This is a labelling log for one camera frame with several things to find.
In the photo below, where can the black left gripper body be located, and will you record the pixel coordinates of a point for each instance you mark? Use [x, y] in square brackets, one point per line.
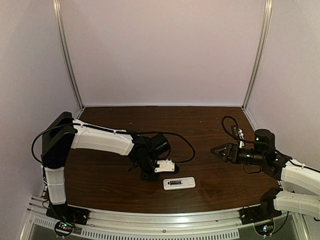
[145, 176]

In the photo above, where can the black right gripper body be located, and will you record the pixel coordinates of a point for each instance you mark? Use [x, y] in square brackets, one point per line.
[235, 148]

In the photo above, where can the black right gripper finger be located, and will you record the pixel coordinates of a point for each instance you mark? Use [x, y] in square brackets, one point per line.
[222, 147]
[220, 154]

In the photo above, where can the white remote control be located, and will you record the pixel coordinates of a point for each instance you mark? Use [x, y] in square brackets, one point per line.
[183, 183]

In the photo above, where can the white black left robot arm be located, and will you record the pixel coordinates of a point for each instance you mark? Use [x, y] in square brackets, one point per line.
[66, 133]

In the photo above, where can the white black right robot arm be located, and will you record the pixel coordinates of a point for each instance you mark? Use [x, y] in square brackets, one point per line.
[279, 167]

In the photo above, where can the right circuit board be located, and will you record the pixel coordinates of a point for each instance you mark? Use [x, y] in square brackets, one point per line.
[265, 228]

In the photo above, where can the circuit board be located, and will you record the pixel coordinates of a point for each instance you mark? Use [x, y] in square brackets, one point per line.
[63, 229]
[265, 228]

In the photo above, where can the left circuit board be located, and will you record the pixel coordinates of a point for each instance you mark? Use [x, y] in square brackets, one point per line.
[63, 229]

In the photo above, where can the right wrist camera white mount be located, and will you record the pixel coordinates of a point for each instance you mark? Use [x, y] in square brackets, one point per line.
[239, 136]

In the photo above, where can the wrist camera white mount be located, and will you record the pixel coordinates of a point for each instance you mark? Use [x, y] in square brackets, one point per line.
[239, 136]
[166, 165]

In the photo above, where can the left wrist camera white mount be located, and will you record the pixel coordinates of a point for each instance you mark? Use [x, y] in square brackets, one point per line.
[166, 165]

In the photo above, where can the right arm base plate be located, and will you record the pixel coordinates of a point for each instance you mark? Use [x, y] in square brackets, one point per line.
[257, 213]

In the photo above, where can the front aluminium rail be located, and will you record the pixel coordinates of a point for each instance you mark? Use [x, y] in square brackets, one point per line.
[112, 225]

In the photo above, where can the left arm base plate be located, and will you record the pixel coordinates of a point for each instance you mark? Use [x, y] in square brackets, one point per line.
[68, 214]

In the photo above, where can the right aluminium frame post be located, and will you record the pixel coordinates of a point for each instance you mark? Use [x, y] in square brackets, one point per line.
[263, 36]

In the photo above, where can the aluminium frame post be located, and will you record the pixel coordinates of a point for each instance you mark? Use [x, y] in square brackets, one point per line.
[66, 54]
[263, 36]

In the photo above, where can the left aluminium frame post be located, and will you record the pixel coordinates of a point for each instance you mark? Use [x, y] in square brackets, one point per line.
[66, 54]

